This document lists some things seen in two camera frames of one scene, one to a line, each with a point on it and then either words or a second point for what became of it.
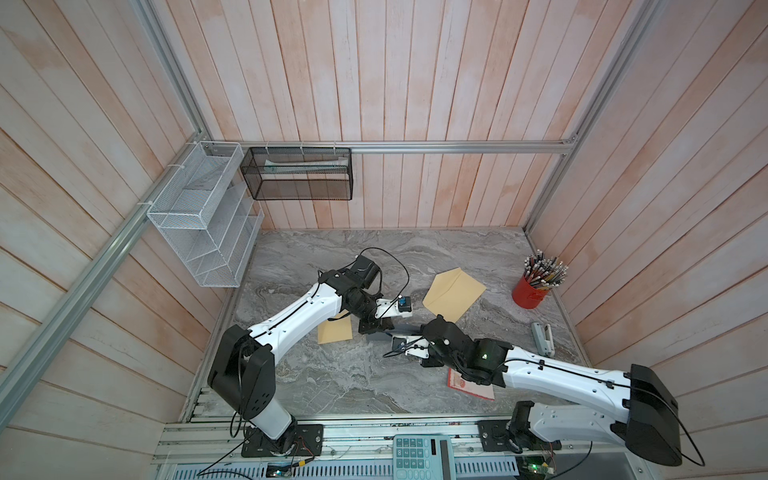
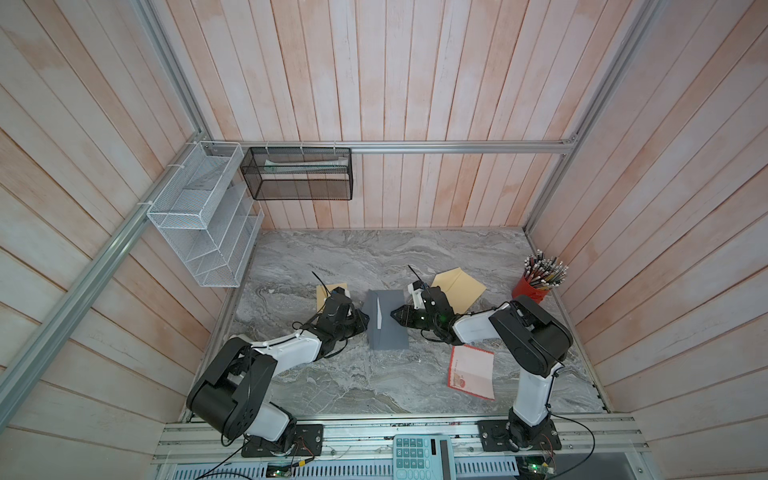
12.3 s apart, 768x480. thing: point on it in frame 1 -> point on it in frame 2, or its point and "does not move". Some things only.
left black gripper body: [364, 310] -> [352, 326]
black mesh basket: [299, 173] does not move
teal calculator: [423, 457] does not move
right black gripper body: [435, 361] -> [422, 321]
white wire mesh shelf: [210, 219] does not move
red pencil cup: [527, 295] does not move
